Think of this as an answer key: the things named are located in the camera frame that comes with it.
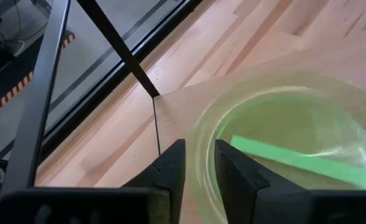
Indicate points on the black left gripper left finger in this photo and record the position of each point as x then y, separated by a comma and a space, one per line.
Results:
170, 168

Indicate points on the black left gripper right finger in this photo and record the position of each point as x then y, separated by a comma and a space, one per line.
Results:
235, 186

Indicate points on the green translucent plastic plate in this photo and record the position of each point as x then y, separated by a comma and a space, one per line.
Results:
279, 124

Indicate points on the black orange hazard tape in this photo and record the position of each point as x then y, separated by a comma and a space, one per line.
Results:
2, 101

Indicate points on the wooden shelf with black frame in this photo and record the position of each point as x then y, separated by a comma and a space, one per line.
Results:
176, 115

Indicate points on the black aluminium table frame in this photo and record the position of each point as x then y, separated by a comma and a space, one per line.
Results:
36, 109

